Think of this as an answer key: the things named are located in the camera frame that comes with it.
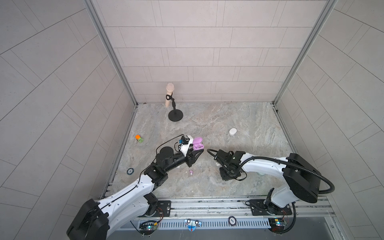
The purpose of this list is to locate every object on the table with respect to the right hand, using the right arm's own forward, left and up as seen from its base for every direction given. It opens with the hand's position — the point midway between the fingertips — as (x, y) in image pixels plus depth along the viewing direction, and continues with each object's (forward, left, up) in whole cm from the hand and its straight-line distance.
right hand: (223, 180), depth 82 cm
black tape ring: (+7, +52, +4) cm, 53 cm away
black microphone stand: (+45, +29, +6) cm, 54 cm away
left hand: (+8, +11, +22) cm, 26 cm away
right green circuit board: (-21, -21, +1) cm, 30 cm away
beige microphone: (+46, +28, +31) cm, 62 cm away
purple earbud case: (+10, +13, +24) cm, 29 cm away
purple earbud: (+5, +18, +3) cm, 19 cm away
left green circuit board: (-19, +38, +5) cm, 42 cm away
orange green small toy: (+27, +50, +7) cm, 57 cm away
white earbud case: (+29, -11, +4) cm, 31 cm away
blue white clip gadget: (-19, +18, +5) cm, 27 cm away
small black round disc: (-19, 0, +2) cm, 19 cm away
